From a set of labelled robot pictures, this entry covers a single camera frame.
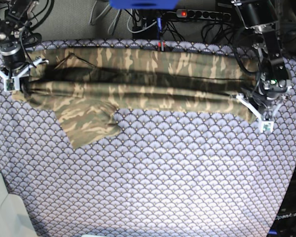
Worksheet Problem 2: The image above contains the red and black clamp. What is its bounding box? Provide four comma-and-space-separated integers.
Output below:
158, 40, 166, 52

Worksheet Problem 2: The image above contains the camouflage T-shirt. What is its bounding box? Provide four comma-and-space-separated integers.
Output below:
12, 47, 256, 148

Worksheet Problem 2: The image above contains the light grey plastic furniture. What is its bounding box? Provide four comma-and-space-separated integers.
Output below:
0, 172, 37, 237

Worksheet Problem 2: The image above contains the blue mount bracket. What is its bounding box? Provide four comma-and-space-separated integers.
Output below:
109, 0, 179, 9

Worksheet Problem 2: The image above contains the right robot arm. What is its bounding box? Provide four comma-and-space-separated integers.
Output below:
0, 0, 54, 92

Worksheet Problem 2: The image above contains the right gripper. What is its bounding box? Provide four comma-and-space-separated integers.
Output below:
0, 48, 49, 92

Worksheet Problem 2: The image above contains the blue clamp handle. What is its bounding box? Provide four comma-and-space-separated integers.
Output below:
156, 17, 162, 40

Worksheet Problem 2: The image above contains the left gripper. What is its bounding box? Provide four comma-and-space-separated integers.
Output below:
235, 81, 292, 133

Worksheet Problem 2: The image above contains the black OpenArm base box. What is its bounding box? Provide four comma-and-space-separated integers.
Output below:
267, 167, 296, 237

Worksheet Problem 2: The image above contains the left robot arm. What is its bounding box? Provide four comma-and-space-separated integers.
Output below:
231, 0, 292, 133

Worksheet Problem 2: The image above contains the black power strip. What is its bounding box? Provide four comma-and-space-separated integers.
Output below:
176, 9, 231, 21

